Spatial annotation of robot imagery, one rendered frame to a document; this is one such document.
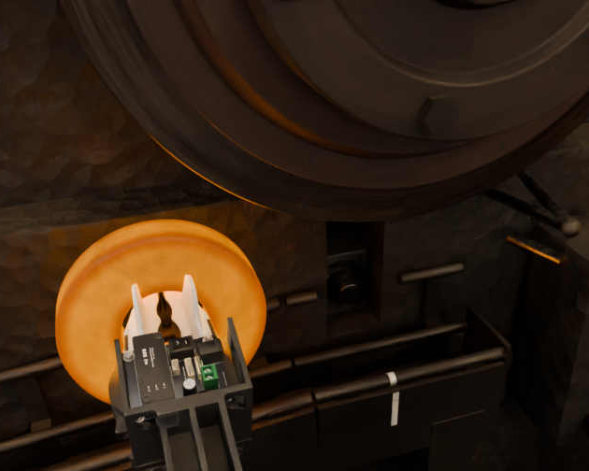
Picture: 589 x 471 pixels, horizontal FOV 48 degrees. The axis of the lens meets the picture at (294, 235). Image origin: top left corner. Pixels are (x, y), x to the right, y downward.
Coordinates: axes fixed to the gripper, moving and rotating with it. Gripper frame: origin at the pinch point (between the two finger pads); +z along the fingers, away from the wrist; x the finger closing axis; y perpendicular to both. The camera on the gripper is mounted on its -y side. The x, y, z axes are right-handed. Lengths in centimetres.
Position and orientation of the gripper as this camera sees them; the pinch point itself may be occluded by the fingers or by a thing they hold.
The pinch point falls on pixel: (161, 298)
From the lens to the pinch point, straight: 51.4
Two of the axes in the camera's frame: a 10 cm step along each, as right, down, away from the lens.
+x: -9.5, 1.6, -2.5
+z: -2.9, -6.8, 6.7
